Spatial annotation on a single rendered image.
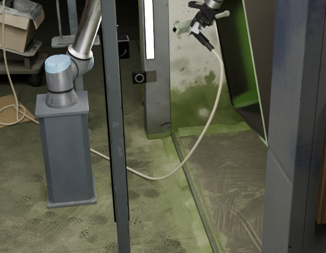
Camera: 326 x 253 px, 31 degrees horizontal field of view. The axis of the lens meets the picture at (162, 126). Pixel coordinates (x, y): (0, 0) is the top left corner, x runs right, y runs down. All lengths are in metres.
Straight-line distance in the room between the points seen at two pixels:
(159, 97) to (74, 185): 1.04
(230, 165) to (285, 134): 2.70
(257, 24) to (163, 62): 1.30
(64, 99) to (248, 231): 1.29
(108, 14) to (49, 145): 1.60
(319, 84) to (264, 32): 1.88
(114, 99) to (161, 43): 2.03
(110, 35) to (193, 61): 2.21
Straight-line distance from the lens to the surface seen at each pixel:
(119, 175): 2.28
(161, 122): 4.35
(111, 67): 2.09
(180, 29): 3.08
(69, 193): 3.65
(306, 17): 1.14
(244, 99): 3.84
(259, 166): 3.97
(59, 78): 3.39
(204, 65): 4.24
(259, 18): 3.02
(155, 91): 4.24
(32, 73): 5.50
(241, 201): 3.60
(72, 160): 3.54
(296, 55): 1.19
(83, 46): 3.46
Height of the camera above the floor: 2.01
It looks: 26 degrees down
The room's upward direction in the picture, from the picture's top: 2 degrees counter-clockwise
